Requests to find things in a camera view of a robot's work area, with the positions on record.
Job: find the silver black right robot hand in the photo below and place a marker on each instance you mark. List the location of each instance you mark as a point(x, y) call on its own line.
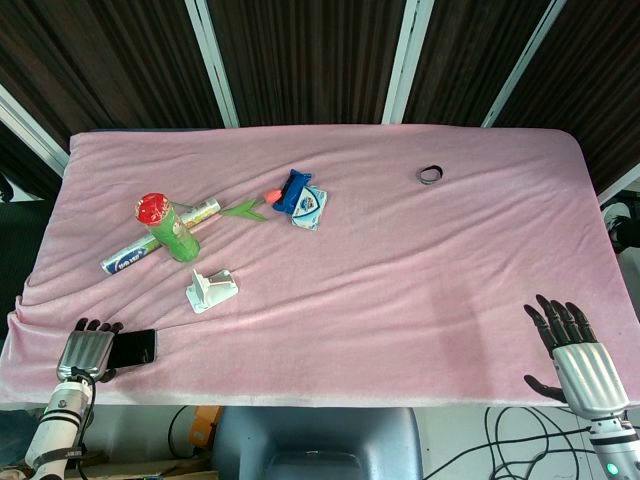
point(582, 367)

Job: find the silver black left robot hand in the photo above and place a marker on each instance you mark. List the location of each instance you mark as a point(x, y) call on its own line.
point(86, 351)

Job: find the black smartphone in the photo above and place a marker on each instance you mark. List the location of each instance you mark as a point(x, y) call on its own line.
point(134, 348)

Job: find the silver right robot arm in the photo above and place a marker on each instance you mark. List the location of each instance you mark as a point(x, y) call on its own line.
point(612, 447)

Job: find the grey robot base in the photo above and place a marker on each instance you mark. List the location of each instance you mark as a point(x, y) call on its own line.
point(320, 440)

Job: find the white plastic holder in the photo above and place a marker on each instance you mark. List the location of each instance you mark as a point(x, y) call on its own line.
point(210, 290)

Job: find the black white equipment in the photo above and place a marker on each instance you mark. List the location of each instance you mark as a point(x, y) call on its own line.
point(622, 235)

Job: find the orange object under table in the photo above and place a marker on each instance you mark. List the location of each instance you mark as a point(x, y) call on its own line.
point(206, 420)

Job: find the green chip can red lid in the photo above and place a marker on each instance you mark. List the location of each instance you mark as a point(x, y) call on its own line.
point(175, 232)

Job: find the artificial orange tulip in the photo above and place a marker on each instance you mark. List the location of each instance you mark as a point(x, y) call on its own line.
point(246, 207)

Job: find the pink fleece table cloth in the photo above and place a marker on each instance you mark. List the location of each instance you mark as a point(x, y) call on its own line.
point(350, 300)

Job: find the blue snack packet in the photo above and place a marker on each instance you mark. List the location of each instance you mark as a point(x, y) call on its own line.
point(292, 190)

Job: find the small white blue box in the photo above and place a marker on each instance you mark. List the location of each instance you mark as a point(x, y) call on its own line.
point(310, 207)

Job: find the dark ribbed partition panel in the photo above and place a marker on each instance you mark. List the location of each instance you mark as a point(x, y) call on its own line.
point(100, 60)
point(595, 75)
point(310, 60)
point(470, 50)

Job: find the white partition frame post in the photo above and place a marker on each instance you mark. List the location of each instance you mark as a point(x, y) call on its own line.
point(406, 60)
point(620, 186)
point(212, 60)
point(30, 130)
point(520, 65)

